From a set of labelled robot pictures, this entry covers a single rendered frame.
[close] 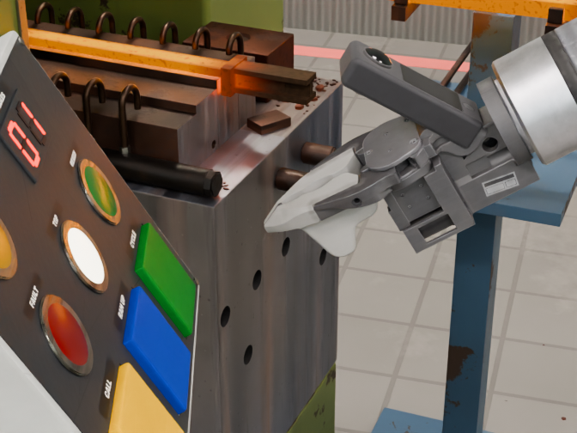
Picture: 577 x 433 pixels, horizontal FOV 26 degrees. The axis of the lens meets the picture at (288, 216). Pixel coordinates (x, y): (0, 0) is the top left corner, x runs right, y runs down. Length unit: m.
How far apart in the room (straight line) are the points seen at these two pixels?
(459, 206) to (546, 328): 1.87
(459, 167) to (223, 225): 0.45
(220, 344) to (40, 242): 0.60
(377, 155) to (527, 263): 2.11
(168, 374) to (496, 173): 0.29
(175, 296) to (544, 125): 0.32
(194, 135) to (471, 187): 0.49
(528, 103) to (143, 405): 0.35
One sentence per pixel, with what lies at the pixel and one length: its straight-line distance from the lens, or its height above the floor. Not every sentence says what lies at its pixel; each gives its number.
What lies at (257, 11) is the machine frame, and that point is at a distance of 1.86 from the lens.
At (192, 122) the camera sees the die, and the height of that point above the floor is 0.97.
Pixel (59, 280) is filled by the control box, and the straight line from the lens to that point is 0.86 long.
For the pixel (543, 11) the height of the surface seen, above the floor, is 0.99.
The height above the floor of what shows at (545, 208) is 0.73.
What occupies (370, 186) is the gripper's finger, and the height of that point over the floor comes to 1.11.
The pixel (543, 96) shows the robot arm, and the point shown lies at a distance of 0.94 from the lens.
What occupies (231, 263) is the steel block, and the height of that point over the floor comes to 0.82.
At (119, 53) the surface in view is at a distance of 1.50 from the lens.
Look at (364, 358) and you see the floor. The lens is 2.68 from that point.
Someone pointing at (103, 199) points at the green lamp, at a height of 1.09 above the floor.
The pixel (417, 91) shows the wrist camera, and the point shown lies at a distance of 0.94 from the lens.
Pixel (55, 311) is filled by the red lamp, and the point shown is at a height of 1.11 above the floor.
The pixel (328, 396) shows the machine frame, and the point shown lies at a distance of 1.86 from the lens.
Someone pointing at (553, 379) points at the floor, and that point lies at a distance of 2.68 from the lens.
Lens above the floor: 1.55
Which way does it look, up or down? 29 degrees down
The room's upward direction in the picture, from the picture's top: straight up
